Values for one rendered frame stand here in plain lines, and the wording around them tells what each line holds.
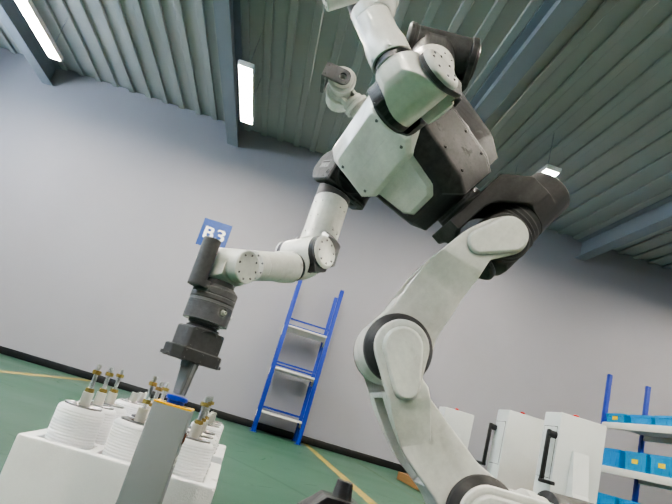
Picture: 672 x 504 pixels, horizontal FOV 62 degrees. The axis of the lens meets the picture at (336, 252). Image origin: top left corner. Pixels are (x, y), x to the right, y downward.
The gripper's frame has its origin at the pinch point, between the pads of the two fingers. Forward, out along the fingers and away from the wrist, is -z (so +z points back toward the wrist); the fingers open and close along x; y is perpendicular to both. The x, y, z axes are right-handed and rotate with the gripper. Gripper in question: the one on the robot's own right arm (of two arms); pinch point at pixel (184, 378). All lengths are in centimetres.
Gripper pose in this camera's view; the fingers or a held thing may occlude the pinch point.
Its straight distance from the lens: 110.4
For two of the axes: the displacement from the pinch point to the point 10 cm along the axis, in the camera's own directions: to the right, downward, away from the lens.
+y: 7.7, 0.3, -6.4
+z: 2.7, -9.2, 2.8
